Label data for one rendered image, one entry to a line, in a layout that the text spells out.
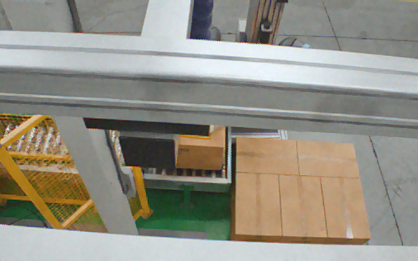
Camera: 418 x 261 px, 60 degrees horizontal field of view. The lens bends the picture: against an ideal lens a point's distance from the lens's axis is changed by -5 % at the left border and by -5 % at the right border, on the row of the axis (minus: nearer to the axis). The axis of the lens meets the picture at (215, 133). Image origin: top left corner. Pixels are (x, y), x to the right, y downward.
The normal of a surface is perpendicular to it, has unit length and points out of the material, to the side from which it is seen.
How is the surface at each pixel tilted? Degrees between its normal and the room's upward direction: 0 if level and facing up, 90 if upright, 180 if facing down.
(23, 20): 90
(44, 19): 90
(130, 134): 0
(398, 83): 0
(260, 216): 0
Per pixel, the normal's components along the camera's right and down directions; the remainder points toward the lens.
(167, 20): 0.07, -0.57
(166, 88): -0.03, 0.82
